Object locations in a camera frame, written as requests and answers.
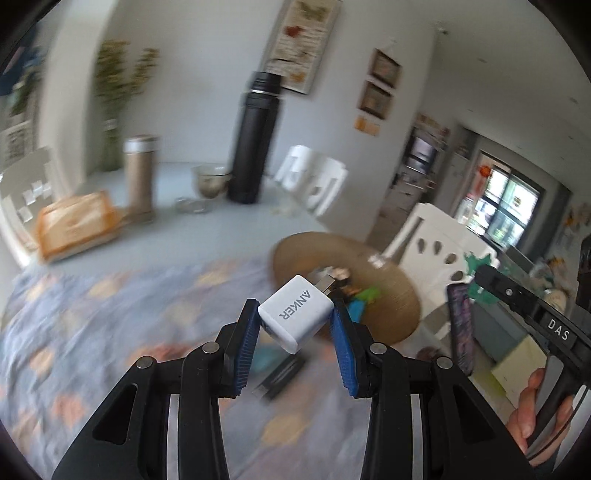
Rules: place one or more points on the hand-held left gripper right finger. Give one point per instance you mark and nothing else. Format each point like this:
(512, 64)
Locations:
(341, 350)

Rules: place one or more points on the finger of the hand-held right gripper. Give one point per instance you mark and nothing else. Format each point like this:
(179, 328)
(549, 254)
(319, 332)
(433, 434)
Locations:
(508, 291)

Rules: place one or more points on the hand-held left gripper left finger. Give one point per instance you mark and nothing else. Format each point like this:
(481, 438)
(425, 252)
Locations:
(242, 341)

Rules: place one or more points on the green translucent flame toy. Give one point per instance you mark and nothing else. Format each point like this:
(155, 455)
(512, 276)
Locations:
(475, 265)

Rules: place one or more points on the white charger plug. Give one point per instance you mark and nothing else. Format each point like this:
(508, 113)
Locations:
(291, 318)

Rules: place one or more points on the amber ribbed glass bowl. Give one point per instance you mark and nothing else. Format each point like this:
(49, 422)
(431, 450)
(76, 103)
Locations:
(300, 254)

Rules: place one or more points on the person's right hand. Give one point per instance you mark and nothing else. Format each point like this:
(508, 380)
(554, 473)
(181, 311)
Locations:
(526, 406)

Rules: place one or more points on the blue translucent flame toy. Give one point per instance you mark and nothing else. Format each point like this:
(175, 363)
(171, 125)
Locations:
(265, 362)

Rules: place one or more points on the black rectangular device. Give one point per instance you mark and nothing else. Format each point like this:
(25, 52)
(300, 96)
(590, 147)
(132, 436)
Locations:
(281, 378)

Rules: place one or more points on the dark smartphone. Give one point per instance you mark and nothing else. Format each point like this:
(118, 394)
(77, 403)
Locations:
(461, 323)

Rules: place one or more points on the light green splat toy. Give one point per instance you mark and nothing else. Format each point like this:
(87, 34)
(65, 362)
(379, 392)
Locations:
(369, 294)

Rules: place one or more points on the dark framed window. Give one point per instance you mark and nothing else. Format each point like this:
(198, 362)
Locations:
(503, 203)

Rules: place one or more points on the printed leaf tablecloth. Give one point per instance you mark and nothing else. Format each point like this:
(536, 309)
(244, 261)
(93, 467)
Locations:
(115, 332)

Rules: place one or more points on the small glass dish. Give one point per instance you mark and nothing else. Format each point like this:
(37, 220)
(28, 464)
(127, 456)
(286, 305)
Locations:
(194, 205)

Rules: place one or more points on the olive glass cup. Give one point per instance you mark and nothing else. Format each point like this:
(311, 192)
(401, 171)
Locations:
(211, 182)

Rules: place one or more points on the cluttered display cabinet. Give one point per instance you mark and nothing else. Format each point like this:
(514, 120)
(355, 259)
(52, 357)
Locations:
(425, 147)

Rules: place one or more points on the gold thermos flask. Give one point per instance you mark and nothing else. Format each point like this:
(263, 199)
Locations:
(141, 184)

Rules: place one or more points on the orange tissue pack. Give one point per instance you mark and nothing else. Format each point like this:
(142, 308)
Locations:
(78, 226)

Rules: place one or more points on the tall black thermos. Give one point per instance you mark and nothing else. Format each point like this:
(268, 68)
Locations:
(251, 138)

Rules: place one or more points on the yellow hanging tassels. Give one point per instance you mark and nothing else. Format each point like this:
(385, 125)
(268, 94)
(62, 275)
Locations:
(367, 125)

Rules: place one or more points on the small framed picture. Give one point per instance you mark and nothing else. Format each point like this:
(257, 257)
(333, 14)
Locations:
(387, 69)
(376, 100)

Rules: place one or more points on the dried flower bouquet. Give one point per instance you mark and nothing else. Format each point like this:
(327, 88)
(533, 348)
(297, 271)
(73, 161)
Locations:
(122, 78)

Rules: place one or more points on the white carved shelf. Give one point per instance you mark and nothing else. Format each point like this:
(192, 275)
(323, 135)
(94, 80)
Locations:
(16, 138)

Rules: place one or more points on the blue cloth cover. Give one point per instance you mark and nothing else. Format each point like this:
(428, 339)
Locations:
(21, 69)

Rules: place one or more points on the floral wall scroll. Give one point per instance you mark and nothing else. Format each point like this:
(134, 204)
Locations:
(302, 41)

